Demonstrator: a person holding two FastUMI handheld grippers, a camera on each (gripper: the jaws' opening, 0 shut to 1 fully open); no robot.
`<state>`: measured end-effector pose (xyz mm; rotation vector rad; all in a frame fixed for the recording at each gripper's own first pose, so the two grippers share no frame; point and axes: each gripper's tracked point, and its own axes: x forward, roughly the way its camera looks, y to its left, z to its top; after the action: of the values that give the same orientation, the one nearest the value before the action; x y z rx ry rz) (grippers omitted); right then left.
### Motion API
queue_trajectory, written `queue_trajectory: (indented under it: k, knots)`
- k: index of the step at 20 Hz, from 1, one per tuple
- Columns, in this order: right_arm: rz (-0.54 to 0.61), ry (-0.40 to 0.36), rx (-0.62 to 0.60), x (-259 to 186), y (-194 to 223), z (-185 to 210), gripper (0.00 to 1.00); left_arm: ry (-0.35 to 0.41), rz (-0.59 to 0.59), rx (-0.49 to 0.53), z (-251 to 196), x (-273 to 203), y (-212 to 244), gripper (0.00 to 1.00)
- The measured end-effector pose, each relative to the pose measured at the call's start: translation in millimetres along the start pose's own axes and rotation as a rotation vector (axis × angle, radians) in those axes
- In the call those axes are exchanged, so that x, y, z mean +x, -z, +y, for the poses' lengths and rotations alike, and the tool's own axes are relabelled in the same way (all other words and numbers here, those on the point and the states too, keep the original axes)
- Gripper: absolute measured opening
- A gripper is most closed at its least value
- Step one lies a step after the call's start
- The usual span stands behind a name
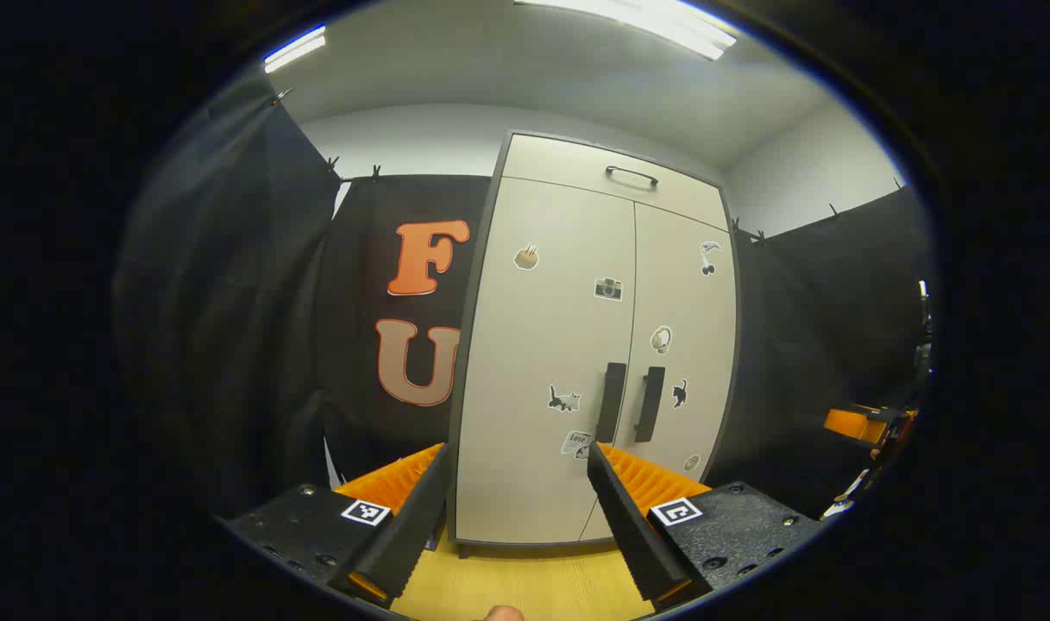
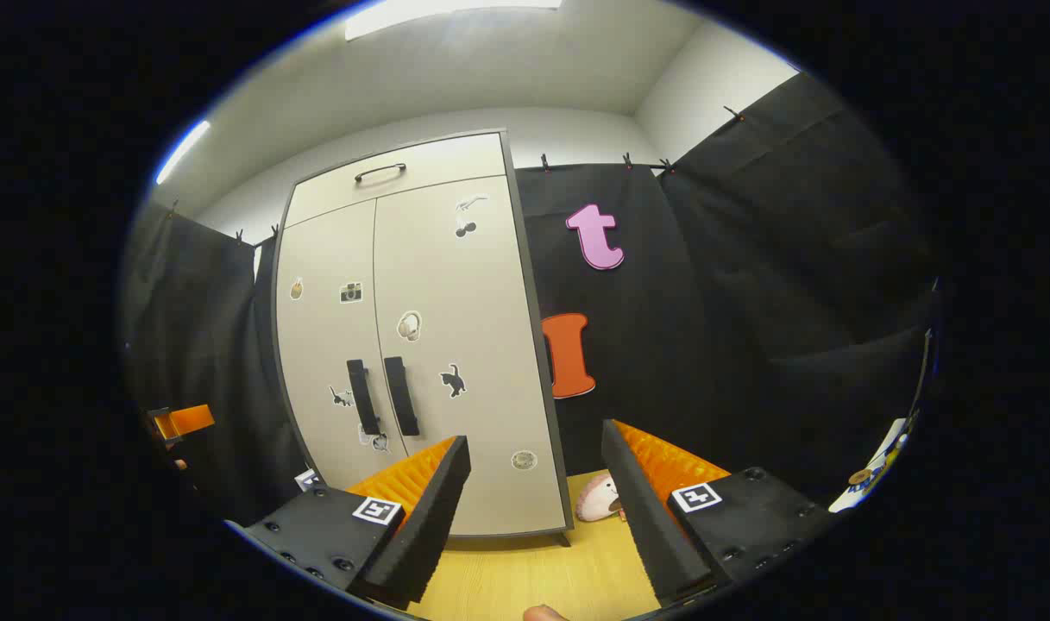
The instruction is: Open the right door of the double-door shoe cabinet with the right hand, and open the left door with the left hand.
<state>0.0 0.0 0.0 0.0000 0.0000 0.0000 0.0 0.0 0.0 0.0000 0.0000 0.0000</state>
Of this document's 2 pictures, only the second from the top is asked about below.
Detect white blue printed item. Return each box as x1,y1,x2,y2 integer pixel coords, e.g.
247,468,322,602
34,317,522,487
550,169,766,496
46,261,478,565
830,414,920,515

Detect beige cabinet drawer front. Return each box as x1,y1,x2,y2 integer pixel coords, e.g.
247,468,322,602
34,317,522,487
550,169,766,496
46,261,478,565
285,134,508,228

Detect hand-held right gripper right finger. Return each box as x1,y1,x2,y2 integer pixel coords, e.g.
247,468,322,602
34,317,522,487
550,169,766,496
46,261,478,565
600,419,836,607

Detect beige double-door shoe cabinet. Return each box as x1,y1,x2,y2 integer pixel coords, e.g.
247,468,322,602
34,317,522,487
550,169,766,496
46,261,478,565
271,129,575,548

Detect black door handle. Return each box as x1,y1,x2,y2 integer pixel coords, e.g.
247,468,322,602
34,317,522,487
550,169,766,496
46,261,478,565
383,356,421,437
347,360,381,436

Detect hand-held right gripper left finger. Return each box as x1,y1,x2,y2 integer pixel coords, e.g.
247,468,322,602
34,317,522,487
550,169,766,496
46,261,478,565
242,436,472,609

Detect beige cabinet door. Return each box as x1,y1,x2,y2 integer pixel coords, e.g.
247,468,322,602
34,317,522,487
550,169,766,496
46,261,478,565
374,175,570,536
274,200,396,497

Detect narrow ceiling light strip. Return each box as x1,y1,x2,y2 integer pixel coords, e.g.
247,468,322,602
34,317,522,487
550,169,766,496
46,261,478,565
154,120,211,185

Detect rectangular ceiling light panel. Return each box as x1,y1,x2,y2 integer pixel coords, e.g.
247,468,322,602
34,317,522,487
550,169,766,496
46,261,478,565
343,0,565,41

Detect pink white plush toy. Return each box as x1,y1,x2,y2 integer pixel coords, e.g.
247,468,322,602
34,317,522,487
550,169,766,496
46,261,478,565
575,472,623,524

